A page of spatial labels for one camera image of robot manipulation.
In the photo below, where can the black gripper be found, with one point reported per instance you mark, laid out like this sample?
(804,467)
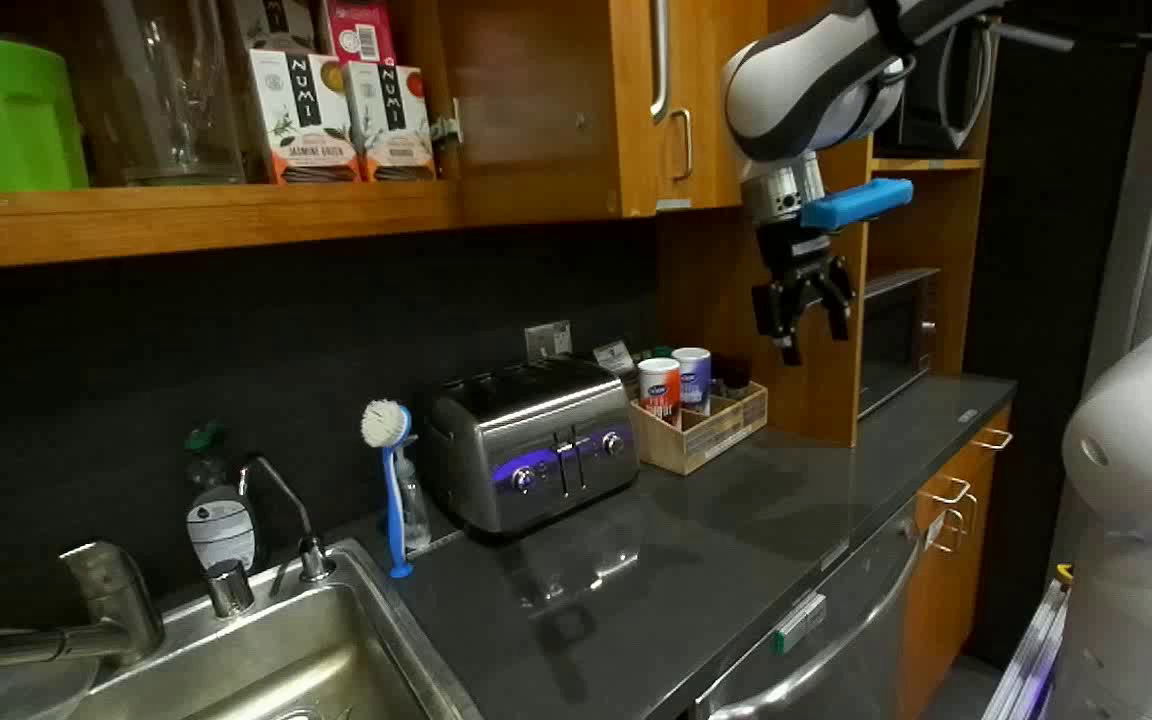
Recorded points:
(792,254)

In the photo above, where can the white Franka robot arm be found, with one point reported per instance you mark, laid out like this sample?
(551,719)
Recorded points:
(800,82)

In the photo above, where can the metal cabinet pull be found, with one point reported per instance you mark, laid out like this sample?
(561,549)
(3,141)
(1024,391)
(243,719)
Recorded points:
(951,530)
(951,493)
(994,436)

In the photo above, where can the narrow wooden cabinet door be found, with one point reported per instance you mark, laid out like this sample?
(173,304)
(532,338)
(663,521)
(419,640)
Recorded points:
(719,94)

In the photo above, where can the wooden base cabinet door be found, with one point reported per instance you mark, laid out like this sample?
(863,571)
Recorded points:
(951,585)

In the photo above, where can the metal door hinge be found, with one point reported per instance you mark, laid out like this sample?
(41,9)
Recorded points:
(447,125)

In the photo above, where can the wooden cabinet shelf body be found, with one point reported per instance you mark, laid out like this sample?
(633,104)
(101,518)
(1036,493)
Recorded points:
(202,223)

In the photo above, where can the tall wooden shelf unit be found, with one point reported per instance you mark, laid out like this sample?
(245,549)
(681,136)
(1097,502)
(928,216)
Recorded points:
(721,293)

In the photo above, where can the blue white paper cup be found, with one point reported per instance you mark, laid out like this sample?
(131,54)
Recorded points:
(694,379)

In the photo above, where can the wooden condiment tray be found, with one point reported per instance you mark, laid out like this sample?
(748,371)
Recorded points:
(711,435)

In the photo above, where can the red white paper cup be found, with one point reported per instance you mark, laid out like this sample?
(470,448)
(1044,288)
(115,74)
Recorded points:
(659,387)

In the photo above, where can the silver four-slot toaster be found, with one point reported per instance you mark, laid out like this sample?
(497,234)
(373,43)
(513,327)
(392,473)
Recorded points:
(531,445)

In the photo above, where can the steel dishwasher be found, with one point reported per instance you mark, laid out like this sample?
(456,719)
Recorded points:
(817,652)

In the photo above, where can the clear soap pump dispenser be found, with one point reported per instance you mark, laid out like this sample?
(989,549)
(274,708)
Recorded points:
(419,515)

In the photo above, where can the blue white dish brush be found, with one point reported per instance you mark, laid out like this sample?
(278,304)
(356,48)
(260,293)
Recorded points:
(392,480)

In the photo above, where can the white tea box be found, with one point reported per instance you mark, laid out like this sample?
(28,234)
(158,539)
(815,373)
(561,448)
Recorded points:
(392,123)
(297,123)

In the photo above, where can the pink box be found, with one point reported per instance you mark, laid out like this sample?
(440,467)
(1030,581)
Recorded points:
(361,33)

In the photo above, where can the thin curved water tap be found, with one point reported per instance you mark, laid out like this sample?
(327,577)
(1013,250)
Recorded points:
(297,533)

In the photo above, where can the stainless steel sink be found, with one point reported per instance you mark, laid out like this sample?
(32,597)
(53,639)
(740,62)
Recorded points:
(336,652)

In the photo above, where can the green cap soap bottle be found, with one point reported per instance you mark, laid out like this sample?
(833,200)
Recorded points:
(223,526)

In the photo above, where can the large steel sink faucet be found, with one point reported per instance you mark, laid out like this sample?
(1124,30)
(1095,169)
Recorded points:
(111,601)

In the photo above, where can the green plastic bucket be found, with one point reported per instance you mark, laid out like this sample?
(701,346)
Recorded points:
(8,123)

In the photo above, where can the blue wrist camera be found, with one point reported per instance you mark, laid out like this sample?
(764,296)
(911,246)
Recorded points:
(858,204)

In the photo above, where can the steel wall outlet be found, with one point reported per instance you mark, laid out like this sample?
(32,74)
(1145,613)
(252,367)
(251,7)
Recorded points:
(551,342)

